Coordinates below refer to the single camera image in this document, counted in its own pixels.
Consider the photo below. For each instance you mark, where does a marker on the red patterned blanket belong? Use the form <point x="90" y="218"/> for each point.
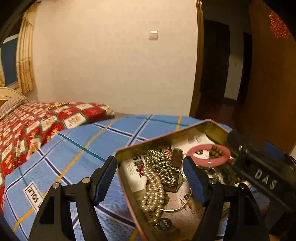
<point x="23" y="134"/>

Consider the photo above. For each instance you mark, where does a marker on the beige patterned curtain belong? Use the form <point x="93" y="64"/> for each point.
<point x="25" y="58"/>

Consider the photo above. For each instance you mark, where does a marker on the pink bangle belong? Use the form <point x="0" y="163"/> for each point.
<point x="192" y="150"/>

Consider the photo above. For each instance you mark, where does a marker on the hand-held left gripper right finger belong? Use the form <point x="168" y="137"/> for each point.
<point x="193" y="178"/>

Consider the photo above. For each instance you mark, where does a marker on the brown wooden door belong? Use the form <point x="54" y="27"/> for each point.
<point x="266" y="81"/>

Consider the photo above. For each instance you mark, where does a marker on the cream wooden headboard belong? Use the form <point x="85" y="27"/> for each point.
<point x="7" y="92"/>

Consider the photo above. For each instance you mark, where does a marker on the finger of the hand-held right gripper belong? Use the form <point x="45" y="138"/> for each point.
<point x="235" y="139"/>

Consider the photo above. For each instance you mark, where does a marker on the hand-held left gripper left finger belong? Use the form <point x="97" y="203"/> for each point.
<point x="107" y="176"/>

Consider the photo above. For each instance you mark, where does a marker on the striped pillow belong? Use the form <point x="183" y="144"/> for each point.
<point x="13" y="103"/>

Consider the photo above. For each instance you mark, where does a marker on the brown wooden door frame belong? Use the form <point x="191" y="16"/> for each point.
<point x="198" y="58"/>

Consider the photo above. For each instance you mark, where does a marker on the beige curtain with valance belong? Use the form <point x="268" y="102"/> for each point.
<point x="1" y="69"/>

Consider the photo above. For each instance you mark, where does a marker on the white light switch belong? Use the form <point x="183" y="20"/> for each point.
<point x="153" y="35"/>

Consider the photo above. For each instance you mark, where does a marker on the window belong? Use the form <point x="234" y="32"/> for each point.
<point x="9" y="60"/>

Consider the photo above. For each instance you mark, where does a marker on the blue plaid bed sheet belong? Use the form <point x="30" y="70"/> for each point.
<point x="81" y="162"/>

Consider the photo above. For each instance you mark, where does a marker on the black round tag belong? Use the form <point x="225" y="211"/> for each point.
<point x="163" y="223"/>

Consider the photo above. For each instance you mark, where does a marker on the red paper door decoration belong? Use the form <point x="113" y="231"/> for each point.
<point x="278" y="23"/>

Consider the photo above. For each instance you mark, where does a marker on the pink metal tin box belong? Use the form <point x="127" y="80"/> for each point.
<point x="215" y="132"/>

